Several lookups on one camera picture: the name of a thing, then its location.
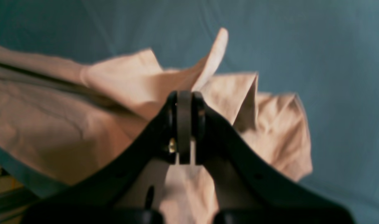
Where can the beige T-shirt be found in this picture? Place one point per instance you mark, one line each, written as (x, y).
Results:
(61, 121)

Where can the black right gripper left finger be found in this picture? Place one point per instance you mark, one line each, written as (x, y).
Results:
(93, 200)

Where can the blue tablecloth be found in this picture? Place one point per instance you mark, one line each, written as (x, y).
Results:
(325, 50)

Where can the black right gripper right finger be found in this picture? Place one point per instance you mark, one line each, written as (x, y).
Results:
(249, 191)

